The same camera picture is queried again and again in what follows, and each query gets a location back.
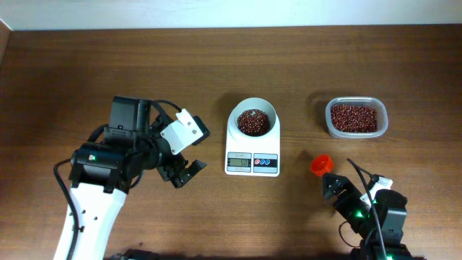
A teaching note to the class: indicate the white digital kitchen scale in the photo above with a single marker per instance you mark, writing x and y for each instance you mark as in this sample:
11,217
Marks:
253,155

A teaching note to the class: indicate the red beans in bowl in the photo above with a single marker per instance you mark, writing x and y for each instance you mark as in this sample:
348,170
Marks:
254,123

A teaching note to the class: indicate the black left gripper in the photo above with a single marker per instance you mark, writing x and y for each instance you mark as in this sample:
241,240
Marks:
187,173

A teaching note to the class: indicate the clear plastic container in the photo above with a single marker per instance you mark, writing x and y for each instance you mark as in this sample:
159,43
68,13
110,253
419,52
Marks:
372,102

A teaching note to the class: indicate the orange plastic measuring scoop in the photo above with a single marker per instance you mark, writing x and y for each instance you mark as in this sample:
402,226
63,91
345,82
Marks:
321,164

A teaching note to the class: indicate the white round bowl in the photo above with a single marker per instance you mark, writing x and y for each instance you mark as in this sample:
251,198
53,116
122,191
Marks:
249,104

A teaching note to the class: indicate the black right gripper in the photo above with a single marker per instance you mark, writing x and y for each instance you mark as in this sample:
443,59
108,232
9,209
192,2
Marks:
349,197

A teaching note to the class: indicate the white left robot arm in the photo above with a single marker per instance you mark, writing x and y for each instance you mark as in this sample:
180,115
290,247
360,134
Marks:
93,201

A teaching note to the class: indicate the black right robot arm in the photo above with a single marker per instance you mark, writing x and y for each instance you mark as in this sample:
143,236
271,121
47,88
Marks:
377,216

